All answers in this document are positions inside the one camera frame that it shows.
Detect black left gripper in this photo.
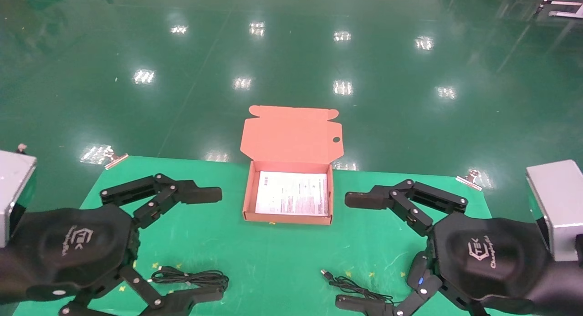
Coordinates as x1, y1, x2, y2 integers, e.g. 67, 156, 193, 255
0, 173, 225, 316

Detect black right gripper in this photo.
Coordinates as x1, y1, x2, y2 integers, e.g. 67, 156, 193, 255
335, 179, 554, 316

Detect black data cable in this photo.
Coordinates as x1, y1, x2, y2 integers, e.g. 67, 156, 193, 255
150, 265, 230, 292

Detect black usb cable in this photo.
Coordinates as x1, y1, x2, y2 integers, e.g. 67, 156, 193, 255
320, 269, 395, 306

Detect orange cardboard box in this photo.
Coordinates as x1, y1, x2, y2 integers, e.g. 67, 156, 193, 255
240, 105, 343, 226

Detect metal binder clip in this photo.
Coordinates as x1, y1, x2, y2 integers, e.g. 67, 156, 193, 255
103, 148, 129, 170
455, 169, 484, 192

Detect white printed paper leaflet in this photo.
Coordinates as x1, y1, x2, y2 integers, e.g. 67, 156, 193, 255
255, 171, 329, 217

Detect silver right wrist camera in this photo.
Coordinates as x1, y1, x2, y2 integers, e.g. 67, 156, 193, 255
526, 159, 583, 263

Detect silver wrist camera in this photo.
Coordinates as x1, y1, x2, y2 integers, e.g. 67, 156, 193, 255
526, 159, 583, 263
0, 144, 38, 249

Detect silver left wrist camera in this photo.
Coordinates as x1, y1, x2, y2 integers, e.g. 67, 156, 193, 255
0, 144, 38, 249

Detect white metal frame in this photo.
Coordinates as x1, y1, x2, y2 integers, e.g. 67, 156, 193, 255
535, 0, 583, 20

